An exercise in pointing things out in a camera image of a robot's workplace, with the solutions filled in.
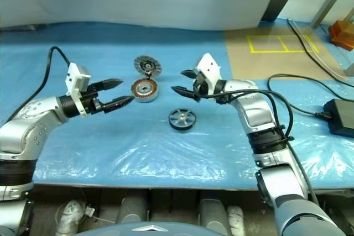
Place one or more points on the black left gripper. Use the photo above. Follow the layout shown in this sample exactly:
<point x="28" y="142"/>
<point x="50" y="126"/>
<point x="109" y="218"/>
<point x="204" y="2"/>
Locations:
<point x="91" y="100"/>

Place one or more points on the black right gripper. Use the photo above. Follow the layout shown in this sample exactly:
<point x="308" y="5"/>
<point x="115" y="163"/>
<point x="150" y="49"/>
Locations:
<point x="203" y="86"/>

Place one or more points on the silver motor stator housing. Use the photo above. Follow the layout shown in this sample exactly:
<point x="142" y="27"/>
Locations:
<point x="143" y="92"/>

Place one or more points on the black silver pulley wheel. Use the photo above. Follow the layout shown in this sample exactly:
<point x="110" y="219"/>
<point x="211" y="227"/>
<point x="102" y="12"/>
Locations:
<point x="181" y="120"/>

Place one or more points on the finned motor end cover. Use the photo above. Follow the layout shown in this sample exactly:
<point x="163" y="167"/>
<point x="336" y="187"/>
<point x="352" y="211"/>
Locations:
<point x="148" y="66"/>

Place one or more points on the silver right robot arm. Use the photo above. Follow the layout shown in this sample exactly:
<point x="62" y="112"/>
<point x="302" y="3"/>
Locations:
<point x="257" y="111"/>

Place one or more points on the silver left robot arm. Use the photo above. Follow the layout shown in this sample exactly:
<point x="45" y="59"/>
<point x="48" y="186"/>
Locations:
<point x="27" y="125"/>

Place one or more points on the blue plastic table sheet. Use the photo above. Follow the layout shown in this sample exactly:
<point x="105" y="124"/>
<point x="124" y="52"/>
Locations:
<point x="83" y="142"/>

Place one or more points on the brown cardboard mat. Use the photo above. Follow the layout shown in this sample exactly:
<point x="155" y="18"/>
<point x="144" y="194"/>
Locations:
<point x="249" y="64"/>

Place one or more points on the grey cylinder under table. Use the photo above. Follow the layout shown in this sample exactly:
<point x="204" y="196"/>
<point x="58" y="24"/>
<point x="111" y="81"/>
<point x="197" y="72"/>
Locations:
<point x="135" y="208"/>
<point x="213" y="214"/>

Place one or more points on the small white connector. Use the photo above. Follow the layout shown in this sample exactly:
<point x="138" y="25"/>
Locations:
<point x="89" y="211"/>

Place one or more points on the white wrapped cylinder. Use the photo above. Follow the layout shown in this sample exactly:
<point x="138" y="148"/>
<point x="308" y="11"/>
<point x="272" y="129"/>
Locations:
<point x="70" y="216"/>
<point x="235" y="219"/>

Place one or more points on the clear plastic tube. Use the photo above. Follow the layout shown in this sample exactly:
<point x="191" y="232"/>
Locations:
<point x="323" y="63"/>

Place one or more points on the grey robot torso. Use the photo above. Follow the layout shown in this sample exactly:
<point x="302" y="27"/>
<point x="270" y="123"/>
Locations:
<point x="155" y="229"/>

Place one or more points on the black power adapter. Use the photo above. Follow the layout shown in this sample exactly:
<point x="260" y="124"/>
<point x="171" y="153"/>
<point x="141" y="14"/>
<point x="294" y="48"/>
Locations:
<point x="341" y="115"/>

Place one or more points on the orange wooden block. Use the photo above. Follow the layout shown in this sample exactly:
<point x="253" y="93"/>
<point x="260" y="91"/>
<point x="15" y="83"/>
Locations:
<point x="343" y="32"/>

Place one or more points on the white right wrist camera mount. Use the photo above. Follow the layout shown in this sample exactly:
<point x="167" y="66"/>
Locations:
<point x="210" y="66"/>

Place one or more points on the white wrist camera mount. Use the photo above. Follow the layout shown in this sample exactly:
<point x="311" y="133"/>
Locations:
<point x="210" y="66"/>
<point x="74" y="81"/>

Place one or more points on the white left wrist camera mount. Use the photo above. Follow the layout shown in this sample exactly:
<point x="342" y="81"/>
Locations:
<point x="74" y="81"/>

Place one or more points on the grey metal frame leg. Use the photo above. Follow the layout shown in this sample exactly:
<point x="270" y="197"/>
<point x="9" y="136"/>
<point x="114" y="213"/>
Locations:
<point x="350" y="64"/>

